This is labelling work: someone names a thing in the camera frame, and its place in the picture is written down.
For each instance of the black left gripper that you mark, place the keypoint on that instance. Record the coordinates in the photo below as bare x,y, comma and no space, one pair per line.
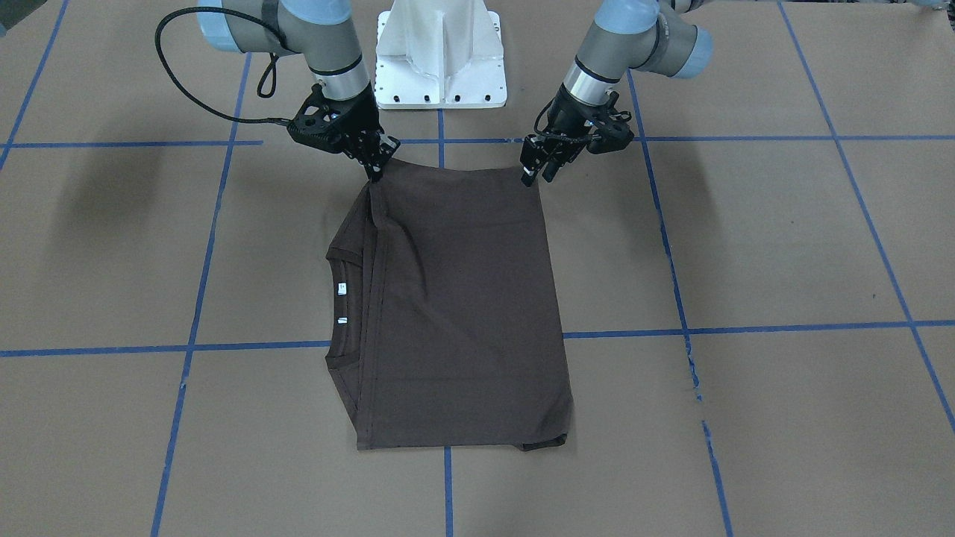
568,116

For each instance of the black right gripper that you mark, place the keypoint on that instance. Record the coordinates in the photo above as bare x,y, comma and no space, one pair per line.
360,121

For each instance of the dark brown t-shirt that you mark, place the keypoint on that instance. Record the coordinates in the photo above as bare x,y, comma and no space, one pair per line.
447,328

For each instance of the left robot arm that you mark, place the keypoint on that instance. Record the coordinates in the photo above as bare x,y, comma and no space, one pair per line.
646,36

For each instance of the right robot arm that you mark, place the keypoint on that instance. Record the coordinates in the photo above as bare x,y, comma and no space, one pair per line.
322,32

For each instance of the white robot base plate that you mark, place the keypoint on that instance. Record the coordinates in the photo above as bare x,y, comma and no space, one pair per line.
439,55

